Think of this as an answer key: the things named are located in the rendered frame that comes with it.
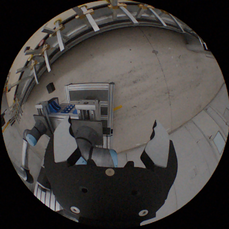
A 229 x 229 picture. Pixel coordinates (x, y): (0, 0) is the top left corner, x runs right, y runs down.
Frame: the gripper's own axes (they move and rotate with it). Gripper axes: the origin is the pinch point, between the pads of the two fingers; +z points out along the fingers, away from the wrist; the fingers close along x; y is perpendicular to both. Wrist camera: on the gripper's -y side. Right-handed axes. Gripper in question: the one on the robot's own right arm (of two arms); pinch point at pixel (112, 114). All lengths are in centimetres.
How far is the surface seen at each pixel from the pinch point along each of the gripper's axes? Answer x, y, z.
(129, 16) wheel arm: 7, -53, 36
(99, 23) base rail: -18, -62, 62
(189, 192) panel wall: 159, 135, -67
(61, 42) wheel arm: -37, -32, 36
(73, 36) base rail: -43, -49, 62
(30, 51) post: -71, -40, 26
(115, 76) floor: 1, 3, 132
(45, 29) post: -48, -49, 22
